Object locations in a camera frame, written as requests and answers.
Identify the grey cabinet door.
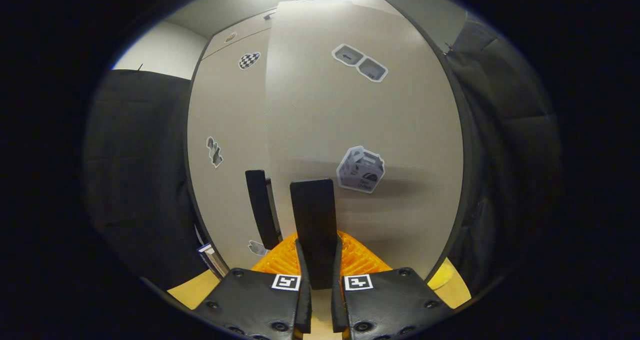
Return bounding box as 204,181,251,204
265,0,465,280
186,29,281,270

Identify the black backdrop cloth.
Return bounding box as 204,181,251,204
82,17,563,295

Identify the grey double-door shoe cabinet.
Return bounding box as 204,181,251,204
185,0,473,285

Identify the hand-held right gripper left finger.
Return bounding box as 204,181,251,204
192,232,313,340

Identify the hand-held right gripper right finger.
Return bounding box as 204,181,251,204
331,231,455,340

